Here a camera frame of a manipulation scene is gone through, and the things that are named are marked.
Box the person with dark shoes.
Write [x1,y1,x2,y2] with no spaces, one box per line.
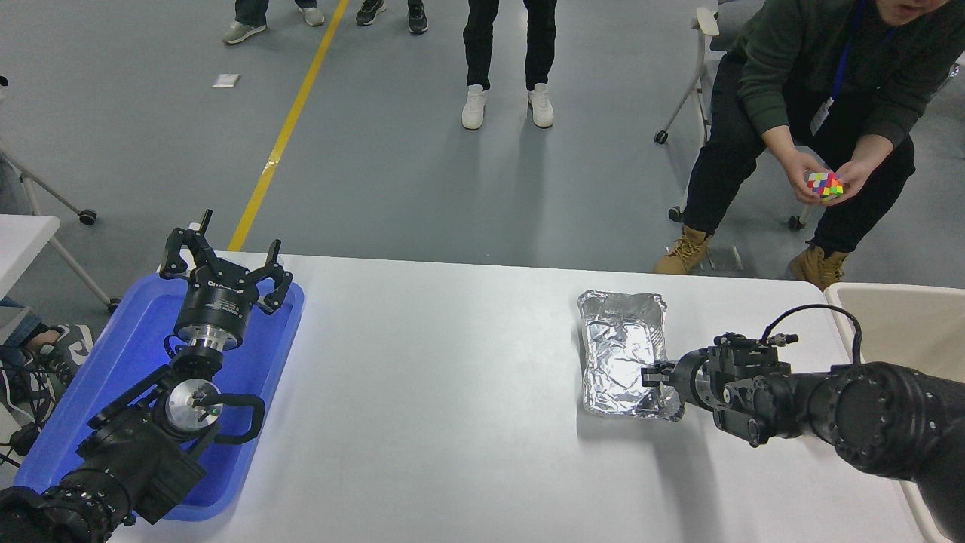
[356,0,429,35]

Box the seated person's left hand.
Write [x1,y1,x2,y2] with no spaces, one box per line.
[834,158,875,204]

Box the seated person's right hand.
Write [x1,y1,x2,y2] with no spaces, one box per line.
[775,145,827,206]

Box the colourful puzzle cube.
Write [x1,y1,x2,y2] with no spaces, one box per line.
[807,172,845,200]

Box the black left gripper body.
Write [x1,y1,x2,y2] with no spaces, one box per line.
[175,275,262,337]

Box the white side table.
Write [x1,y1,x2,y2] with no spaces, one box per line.
[0,215,121,314]

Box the seated person with boots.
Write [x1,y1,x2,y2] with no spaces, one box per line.
[653,0,965,291]

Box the person with light grey shoes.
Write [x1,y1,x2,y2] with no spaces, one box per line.
[222,0,326,44]

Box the white wheeled chair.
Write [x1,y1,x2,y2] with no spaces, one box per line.
[654,0,811,231]

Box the grey wheeled metal frame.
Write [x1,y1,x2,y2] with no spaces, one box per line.
[0,147,99,226]

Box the blue plastic tray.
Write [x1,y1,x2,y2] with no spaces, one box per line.
[14,271,306,523]

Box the large pale bin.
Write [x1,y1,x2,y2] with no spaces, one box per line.
[824,283,965,543]

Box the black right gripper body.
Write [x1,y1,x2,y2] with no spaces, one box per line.
[672,348,711,410]

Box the silver foil tray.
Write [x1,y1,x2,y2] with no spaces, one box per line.
[577,290,685,422]

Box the standing person with white shoes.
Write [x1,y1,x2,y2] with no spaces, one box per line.
[461,0,559,130]

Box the person with black-white sneakers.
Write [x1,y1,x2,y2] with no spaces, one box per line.
[0,296,97,427]

